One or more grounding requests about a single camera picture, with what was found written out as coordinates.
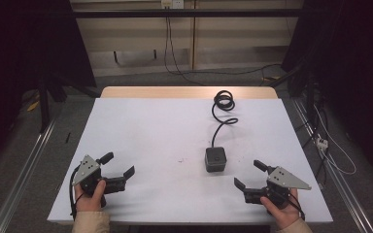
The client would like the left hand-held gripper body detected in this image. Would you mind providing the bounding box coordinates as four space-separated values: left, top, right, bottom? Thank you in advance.
72 154 127 199

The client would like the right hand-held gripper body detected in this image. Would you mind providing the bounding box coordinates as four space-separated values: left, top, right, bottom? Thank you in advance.
243 165 313 209

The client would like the black cube charger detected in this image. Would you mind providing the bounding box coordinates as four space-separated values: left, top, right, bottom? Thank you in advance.
204 146 228 174

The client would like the black charger cable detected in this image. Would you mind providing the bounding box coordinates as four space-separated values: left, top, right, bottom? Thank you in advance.
211 89 240 150

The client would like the person's left hand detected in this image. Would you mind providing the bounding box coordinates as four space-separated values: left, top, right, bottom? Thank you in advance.
74 179 108 214

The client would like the person's right hand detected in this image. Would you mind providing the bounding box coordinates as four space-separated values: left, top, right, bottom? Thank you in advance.
259 188 303 231

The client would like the white table cover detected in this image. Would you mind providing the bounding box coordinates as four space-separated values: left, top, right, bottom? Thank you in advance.
47 97 334 225

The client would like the white power strip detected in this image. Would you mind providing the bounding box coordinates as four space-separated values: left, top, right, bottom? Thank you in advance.
316 135 330 151

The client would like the black metal stand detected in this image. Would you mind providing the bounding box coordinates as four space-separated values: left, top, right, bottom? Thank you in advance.
36 72 102 134

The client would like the yellow floor tape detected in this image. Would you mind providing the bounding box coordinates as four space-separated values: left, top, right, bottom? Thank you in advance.
26 100 41 113

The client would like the black curtain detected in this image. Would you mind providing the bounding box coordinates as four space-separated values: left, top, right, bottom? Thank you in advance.
281 0 373 185
0 0 97 178

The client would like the black horizontal bar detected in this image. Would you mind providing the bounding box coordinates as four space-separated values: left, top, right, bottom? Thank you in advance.
72 8 305 19

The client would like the right hand-held gripper cable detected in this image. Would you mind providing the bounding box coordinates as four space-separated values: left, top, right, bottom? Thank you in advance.
279 189 307 221

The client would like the hand-held gripper cable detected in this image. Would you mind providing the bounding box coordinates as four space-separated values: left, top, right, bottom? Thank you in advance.
279 189 307 221
68 164 85 221

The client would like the left hand-held gripper cable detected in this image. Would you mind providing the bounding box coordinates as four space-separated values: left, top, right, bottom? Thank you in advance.
68 164 85 221

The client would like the metal floor rail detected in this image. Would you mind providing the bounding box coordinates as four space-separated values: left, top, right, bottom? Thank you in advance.
291 97 373 233
0 118 58 233

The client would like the white cable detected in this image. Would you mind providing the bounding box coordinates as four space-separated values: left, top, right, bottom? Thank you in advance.
313 104 357 177

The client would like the black wall cable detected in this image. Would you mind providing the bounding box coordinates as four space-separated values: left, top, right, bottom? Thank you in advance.
163 16 284 87

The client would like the white wall socket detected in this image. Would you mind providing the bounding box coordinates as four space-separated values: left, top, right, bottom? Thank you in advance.
160 0 186 10

